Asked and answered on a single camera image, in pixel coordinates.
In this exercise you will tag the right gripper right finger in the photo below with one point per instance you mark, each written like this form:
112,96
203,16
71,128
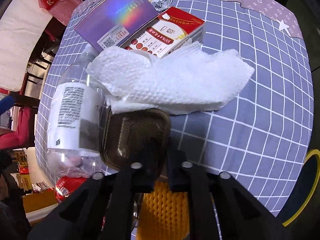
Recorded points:
219,206

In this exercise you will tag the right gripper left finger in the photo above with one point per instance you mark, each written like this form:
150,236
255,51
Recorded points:
102,207

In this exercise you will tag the brown plastic tray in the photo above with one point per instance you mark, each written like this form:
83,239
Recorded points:
135,137

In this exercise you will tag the clear plastic water bottle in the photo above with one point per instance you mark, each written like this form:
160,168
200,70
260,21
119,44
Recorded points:
73,132

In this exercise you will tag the white paper towel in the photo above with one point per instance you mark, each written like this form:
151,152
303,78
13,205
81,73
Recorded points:
185,81

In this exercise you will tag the purple holographic box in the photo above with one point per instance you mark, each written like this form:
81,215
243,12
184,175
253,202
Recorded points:
113,22

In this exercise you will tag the red white carton box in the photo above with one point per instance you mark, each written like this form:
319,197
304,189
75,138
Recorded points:
169,31

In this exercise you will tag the white blue sachet wrapper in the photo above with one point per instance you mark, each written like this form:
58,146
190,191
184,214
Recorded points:
160,5

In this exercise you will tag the yellow rimmed trash bin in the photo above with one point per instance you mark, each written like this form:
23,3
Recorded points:
303,189

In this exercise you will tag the red can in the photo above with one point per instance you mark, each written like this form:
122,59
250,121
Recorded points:
65,186

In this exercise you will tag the yellow knitted cloth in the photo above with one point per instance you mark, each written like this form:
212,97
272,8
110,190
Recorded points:
164,214

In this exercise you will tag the cardboard box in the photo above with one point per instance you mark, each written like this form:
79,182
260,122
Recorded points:
38,200

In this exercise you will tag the blue checkered tablecloth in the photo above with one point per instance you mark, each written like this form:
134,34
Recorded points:
261,137

